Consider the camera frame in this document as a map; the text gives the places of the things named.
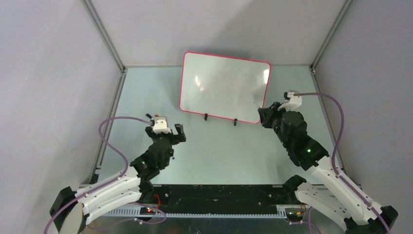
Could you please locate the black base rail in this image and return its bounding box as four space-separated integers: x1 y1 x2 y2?
138 185 301 215

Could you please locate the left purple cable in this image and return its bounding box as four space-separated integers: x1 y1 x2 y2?
43 116 168 234

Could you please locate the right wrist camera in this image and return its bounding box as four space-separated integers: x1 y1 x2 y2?
277 90 302 111

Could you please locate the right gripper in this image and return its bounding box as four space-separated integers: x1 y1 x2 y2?
259 101 291 149

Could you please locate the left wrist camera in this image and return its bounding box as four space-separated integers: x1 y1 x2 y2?
152 116 172 134

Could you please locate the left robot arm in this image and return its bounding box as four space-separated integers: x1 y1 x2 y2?
44 119 186 234

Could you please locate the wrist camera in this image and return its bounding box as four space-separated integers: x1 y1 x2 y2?
152 116 172 134
277 90 302 111

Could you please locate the aluminium frame front rail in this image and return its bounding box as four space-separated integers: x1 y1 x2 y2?
74 184 369 220

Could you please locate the pink framed whiteboard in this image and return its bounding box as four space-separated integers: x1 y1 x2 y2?
179 52 272 124

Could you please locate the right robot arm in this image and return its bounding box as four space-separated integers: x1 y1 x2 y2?
258 102 398 234

